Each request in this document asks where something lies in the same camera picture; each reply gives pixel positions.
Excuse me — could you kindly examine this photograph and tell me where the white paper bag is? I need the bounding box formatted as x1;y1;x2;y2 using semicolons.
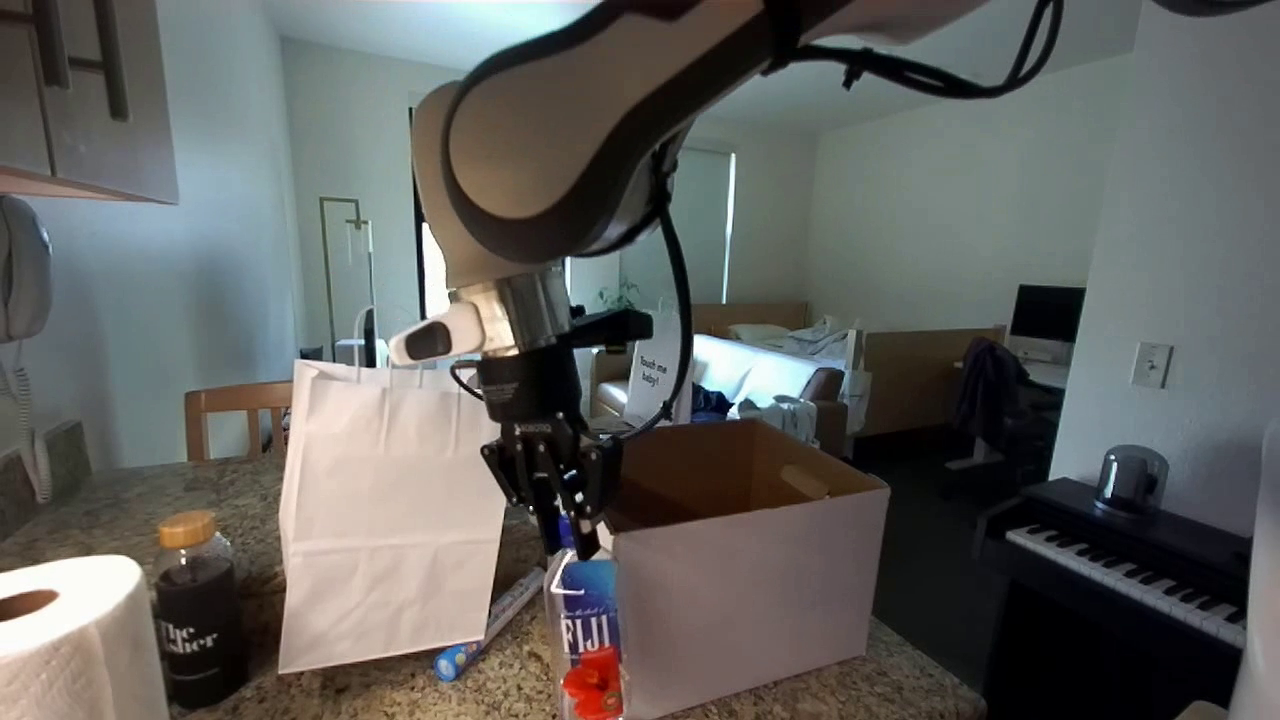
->
272;357;515;681

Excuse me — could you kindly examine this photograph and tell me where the black office chair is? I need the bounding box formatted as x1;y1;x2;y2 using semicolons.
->
954;335;1074;472

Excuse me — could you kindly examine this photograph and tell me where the wooden chair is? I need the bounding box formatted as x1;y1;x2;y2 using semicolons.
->
181;375;298;469

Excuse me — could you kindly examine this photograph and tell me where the white cardboard box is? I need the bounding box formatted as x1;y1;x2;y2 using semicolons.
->
605;416;894;720

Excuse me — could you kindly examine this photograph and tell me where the small white printed bag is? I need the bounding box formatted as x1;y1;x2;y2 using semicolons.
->
621;335;695;431

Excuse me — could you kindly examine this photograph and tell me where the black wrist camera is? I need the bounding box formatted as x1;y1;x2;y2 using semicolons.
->
566;306;658;352

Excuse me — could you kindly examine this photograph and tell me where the white wall dispenser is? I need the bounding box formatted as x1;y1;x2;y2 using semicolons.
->
0;195;55;348

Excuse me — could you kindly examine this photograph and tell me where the black framed window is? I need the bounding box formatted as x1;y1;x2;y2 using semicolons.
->
413;184;463;327

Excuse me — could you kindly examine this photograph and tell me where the metal floor lamp stand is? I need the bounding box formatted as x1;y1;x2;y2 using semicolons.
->
316;193;379;373

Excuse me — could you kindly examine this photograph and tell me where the wooden wall cabinet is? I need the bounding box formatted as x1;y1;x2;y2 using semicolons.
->
0;0;181;207

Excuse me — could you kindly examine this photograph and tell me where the dark jar with cork lid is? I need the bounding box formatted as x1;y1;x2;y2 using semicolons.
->
148;508;257;712

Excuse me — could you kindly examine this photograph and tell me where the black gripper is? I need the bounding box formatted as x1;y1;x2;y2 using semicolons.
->
475;348;621;556

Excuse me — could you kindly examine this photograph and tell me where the black digital piano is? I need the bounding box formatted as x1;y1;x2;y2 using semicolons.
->
982;474;1277;720

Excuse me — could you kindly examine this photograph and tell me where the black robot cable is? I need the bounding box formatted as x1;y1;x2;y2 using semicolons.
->
445;0;1074;445

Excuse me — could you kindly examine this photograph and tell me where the closed roller blind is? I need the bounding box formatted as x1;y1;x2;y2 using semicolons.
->
663;140;742;310

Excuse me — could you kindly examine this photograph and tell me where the white paper towel roll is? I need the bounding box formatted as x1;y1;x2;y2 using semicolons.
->
0;551;171;720

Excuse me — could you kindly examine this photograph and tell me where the silver round pot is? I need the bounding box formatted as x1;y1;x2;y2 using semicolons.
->
1093;439;1174;513

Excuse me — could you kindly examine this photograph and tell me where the computer monitor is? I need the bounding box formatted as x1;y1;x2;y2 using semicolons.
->
1008;281;1088;352

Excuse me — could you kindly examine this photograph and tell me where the bed with white bedding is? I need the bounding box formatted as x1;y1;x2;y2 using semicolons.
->
685;294;1013;445

